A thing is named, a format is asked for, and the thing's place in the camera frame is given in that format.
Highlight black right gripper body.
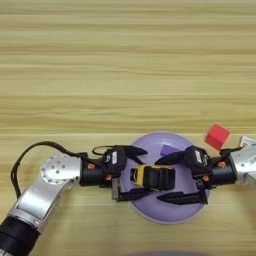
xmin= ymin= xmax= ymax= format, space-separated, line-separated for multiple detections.
xmin=191 ymin=149 xmax=239 ymax=205

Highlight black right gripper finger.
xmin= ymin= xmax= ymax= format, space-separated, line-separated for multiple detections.
xmin=156 ymin=190 xmax=202 ymax=206
xmin=154 ymin=150 xmax=188 ymax=167

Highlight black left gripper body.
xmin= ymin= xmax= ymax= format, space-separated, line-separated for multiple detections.
xmin=79 ymin=152 xmax=123 ymax=202

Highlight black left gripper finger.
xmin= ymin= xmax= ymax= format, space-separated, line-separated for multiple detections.
xmin=125 ymin=145 xmax=149 ymax=161
xmin=116 ymin=187 xmax=161 ymax=203

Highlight yellow black tape measure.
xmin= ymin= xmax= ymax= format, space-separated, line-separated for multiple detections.
xmin=129 ymin=163 xmax=177 ymax=192

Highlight red cube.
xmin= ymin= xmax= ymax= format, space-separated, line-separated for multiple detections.
xmin=204 ymin=123 xmax=231 ymax=151

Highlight round purple plate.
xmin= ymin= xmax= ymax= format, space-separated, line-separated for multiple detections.
xmin=119 ymin=131 xmax=211 ymax=225

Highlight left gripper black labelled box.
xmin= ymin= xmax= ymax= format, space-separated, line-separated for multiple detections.
xmin=103 ymin=145 xmax=128 ymax=177

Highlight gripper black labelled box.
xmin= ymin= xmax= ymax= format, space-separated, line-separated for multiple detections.
xmin=184 ymin=145 xmax=212 ymax=169
xmin=103 ymin=145 xmax=128 ymax=177

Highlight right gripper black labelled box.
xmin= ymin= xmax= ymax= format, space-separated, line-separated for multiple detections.
xmin=184 ymin=145 xmax=212 ymax=169

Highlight dark robot torso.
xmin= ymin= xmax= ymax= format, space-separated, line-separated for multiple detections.
xmin=133 ymin=250 xmax=214 ymax=256

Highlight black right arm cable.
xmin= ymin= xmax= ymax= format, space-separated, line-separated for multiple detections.
xmin=218 ymin=146 xmax=246 ymax=158

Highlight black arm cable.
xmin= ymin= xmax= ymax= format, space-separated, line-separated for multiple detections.
xmin=218 ymin=146 xmax=246 ymax=158
xmin=10 ymin=140 xmax=114 ymax=199

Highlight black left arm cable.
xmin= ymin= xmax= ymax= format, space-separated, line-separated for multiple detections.
xmin=10 ymin=140 xmax=114 ymax=199

